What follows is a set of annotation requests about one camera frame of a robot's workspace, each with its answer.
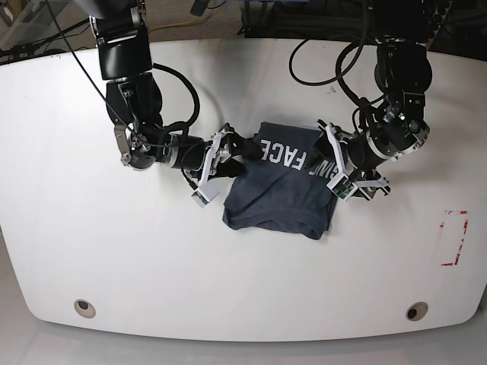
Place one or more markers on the dark blue T-shirt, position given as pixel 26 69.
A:
pixel 284 190

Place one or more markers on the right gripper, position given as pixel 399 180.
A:
pixel 212 159

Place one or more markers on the right table grommet hole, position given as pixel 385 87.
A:
pixel 417 311

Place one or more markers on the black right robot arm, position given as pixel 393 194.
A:
pixel 134 103

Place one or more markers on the table grommet hole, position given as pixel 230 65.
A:
pixel 417 311
pixel 85 309

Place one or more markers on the red tape rectangle marking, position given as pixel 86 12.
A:
pixel 451 237

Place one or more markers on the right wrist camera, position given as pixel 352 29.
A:
pixel 204 194

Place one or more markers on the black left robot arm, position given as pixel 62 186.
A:
pixel 393 125

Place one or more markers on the left table grommet hole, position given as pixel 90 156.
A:
pixel 85 309

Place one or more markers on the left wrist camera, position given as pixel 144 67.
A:
pixel 342 187

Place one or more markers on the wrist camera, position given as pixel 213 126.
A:
pixel 342 187
pixel 204 194

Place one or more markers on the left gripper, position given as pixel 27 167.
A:
pixel 353 157

